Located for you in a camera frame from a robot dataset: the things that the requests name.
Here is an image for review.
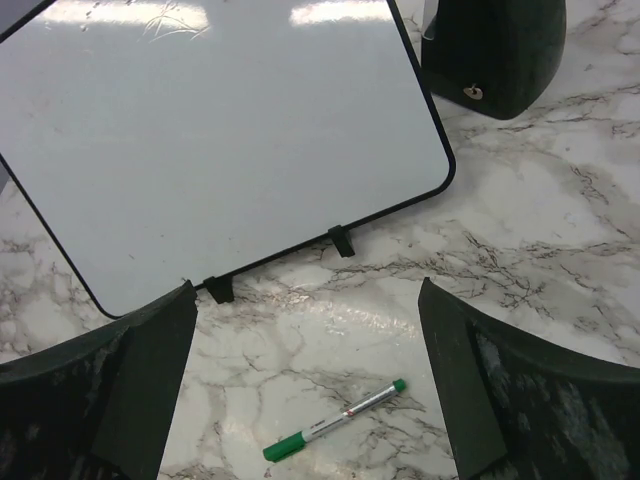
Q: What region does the black wire whiteboard stand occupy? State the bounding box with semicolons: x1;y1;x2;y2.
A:
203;225;355;304

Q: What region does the white whiteboard black frame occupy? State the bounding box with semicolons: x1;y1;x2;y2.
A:
1;1;456;318

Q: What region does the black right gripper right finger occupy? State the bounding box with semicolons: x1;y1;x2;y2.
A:
418;279;639;479

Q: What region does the green capped whiteboard marker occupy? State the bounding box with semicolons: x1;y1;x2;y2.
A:
262;379;407;463

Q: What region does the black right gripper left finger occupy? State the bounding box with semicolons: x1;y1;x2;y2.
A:
1;282;197;479

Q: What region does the black wedge eraser block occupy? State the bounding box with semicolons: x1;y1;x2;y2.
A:
421;0;567;120

